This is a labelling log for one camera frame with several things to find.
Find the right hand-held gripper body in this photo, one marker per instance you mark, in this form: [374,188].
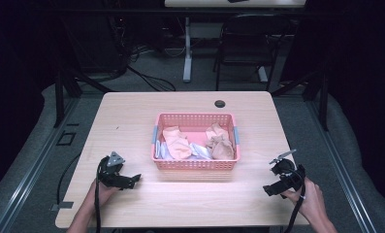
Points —
[288,173]

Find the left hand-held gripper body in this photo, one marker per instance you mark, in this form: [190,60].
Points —
[111,170]

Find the person's left hand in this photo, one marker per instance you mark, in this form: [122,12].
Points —
[104,194]

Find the person's right hand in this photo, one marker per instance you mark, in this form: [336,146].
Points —
[309,202]

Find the white sock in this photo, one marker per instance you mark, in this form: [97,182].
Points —
[161,150]
[200,151]

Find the grey tape strip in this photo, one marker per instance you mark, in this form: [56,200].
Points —
[62,205]

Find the pink plastic basket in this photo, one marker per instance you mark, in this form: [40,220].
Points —
[193,165]

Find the tan sock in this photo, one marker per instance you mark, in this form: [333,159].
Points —
[222,149]

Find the light peach sock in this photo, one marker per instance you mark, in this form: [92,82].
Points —
[216,130]

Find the white desk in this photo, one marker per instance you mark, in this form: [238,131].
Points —
[187,48]

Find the black folding chair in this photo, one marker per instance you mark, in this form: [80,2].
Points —
[245,39]

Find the aluminium floor rail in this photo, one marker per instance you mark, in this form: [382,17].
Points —
[338,168]
[35,171]

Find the black frame post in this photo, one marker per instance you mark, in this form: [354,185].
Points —
[324,103]

